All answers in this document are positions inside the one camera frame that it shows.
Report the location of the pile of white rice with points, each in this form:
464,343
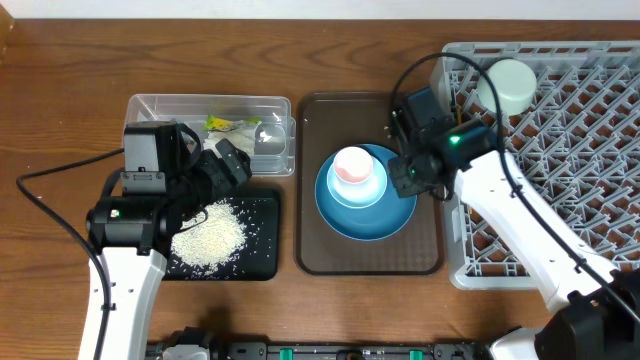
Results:
210,237

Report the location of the mint green bowl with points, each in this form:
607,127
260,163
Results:
515,84

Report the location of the black plastic tray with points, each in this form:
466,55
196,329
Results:
262,250

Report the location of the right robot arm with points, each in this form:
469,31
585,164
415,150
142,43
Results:
594,307

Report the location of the light blue bowl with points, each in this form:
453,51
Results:
377,192

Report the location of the grey dishwasher rack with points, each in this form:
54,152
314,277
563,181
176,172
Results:
578,141

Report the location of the pink cup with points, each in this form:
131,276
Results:
353,167

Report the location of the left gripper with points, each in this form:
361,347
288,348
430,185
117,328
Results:
218,187

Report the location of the brown serving tray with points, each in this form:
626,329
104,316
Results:
329,122

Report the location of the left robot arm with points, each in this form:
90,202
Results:
131,236

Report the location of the yellow green snack wrapper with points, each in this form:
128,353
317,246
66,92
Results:
217,124

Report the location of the dark blue plate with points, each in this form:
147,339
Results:
378,221

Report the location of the clear plastic waste bin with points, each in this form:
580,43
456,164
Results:
274,153

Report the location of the white tissue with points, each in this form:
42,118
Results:
241,134

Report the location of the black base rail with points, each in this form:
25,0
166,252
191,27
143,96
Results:
197,343

